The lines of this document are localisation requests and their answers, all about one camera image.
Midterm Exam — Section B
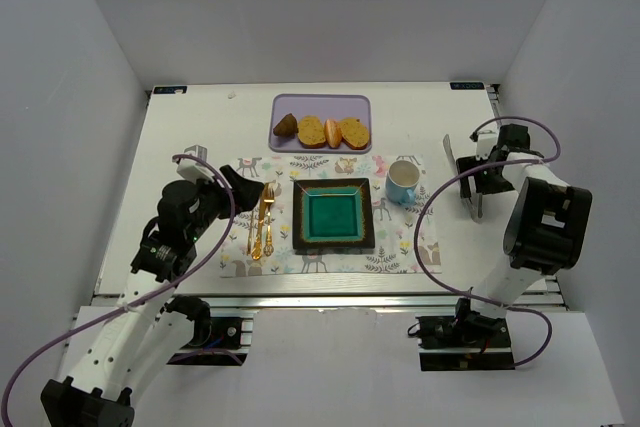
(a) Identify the light blue mug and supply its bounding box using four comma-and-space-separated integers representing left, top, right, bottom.
385, 160, 420, 206

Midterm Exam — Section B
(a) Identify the purple cable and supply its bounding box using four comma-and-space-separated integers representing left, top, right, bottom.
413, 115, 561, 367
0, 154, 237, 416

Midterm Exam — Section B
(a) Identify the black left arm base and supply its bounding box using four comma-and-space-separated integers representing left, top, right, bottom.
165, 296, 253, 366

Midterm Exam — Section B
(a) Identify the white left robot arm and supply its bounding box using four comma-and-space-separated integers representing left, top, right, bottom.
41, 156, 264, 426

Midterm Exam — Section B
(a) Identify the orange glazed bun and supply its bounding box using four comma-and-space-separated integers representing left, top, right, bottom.
324, 119, 342, 149

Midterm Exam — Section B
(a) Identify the gold fork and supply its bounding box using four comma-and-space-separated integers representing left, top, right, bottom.
252, 202, 266, 260

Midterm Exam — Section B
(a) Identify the lavender serving tray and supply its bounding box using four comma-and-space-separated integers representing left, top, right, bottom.
268, 93, 373, 155

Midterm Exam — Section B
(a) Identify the blue label sticker left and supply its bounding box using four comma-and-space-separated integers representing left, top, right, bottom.
152, 86, 187, 95

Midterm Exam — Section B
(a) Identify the dark brown bread roll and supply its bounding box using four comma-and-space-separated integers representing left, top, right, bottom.
272, 113, 298, 138

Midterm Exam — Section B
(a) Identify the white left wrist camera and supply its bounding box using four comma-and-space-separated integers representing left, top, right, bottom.
174, 144, 212, 183

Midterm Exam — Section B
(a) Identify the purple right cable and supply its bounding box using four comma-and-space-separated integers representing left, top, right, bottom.
413, 115, 561, 367

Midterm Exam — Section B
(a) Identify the blue label sticker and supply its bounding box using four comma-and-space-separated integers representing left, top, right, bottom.
152, 86, 187, 95
449, 81, 485, 90

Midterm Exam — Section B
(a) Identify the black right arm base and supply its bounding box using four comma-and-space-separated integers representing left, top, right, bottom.
407, 316, 515, 372

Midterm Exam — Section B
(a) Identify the black teal square plate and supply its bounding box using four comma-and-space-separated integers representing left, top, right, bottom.
291, 178, 375, 252

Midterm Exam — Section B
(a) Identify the large seeded bread slice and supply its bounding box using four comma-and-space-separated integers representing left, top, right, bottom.
339, 117, 370, 150

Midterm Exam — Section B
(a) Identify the blue label sticker right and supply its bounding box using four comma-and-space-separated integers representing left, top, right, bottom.
449, 81, 485, 90

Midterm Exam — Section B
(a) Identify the animal print placemat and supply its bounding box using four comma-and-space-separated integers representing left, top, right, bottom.
214, 154, 430, 278

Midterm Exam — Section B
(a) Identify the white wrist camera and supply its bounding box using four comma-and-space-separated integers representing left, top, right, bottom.
470, 128, 499, 161
174, 144, 212, 183

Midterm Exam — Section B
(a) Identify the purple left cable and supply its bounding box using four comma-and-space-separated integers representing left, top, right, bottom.
0, 154, 237, 416

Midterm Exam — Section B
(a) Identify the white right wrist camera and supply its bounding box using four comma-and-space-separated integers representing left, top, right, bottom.
470, 128, 499, 161

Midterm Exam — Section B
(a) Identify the gold knife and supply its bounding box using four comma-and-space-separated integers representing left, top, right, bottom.
246, 183, 269, 257

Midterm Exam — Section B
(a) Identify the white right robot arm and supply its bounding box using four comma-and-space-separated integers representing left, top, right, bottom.
443, 124, 592, 334

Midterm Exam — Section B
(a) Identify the gold spoon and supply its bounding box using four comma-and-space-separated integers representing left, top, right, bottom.
263, 183, 275, 256

